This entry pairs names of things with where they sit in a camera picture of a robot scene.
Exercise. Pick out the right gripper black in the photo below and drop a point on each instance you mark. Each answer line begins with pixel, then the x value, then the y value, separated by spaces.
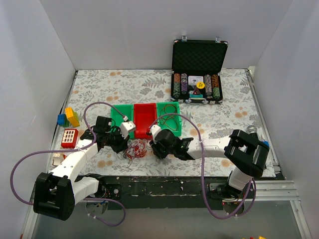
pixel 155 147

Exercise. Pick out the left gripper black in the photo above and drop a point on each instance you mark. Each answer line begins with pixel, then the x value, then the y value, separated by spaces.
pixel 119 143

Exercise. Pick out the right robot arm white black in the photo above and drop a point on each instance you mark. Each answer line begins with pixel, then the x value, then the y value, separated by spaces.
pixel 244 150

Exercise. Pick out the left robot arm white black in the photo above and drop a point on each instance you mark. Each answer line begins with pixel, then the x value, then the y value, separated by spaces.
pixel 57 192

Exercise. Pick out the right green bin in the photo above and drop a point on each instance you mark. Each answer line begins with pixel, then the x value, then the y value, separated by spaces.
pixel 171 121

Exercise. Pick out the green bin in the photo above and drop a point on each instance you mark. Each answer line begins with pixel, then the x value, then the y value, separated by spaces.
pixel 119 114
pixel 171 121

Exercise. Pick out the left green bin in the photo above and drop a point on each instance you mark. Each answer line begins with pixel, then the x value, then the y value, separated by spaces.
pixel 119 114

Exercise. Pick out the red bin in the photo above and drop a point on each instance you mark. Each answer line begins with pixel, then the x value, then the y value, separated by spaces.
pixel 144 116

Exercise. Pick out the red white toy block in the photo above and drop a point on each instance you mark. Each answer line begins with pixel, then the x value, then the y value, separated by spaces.
pixel 69 138

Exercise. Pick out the stacked toy bricks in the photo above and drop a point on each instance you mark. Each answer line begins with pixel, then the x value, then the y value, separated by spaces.
pixel 69 118

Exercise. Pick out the small red white toy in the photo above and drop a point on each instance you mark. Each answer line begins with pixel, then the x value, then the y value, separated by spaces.
pixel 58 158

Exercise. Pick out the black poker chip case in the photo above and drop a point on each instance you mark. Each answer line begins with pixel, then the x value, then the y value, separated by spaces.
pixel 196 67

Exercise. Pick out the black microphone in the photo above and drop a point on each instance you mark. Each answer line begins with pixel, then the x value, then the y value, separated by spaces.
pixel 252 131

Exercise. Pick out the blue toy brick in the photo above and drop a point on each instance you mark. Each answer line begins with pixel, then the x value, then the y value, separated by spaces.
pixel 266 143

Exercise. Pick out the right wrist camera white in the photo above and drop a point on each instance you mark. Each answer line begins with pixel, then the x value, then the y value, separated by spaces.
pixel 153 131

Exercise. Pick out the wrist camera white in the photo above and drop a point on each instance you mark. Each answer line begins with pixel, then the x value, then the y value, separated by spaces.
pixel 153 131
pixel 126 128

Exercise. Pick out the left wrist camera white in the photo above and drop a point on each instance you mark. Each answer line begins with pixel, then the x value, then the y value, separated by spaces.
pixel 126 128

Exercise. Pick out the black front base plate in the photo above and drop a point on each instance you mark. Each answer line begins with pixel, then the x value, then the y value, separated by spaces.
pixel 154 192

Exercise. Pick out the aluminium frame rail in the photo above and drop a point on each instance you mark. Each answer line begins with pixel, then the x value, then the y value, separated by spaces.
pixel 263 190

